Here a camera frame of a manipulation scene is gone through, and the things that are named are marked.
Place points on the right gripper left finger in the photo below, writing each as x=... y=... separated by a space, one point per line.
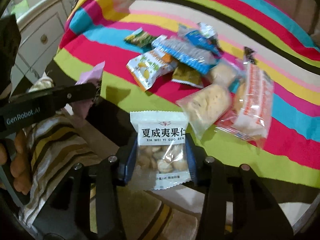
x=114 y=171

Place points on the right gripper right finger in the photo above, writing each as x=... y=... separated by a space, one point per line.
x=208 y=173

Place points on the white macadamia nut packet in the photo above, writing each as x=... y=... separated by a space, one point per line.
x=161 y=152

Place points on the pink candy wrapper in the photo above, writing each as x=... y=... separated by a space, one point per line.
x=93 y=76

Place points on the blue clear snack packet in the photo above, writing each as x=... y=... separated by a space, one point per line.
x=200 y=59

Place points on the left hand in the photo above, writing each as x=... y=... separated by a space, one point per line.
x=20 y=166

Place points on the striped bag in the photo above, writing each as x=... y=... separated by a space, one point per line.
x=55 y=147

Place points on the clear cookie packet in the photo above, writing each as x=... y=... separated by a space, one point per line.
x=224 y=73
x=204 y=107

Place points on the red clear pastry packet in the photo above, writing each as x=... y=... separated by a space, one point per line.
x=251 y=112

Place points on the white cabinet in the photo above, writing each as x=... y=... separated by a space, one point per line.
x=41 y=28

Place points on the olive green snack packet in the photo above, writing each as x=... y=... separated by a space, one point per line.
x=186 y=75

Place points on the orange ginkgo snack packet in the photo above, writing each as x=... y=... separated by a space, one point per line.
x=147 y=67

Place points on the colourful striped cloth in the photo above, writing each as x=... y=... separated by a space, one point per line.
x=243 y=72

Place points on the green pea snack packet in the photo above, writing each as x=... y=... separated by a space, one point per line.
x=140 y=38

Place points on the small blue snack packet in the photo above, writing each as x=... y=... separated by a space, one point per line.
x=204 y=36

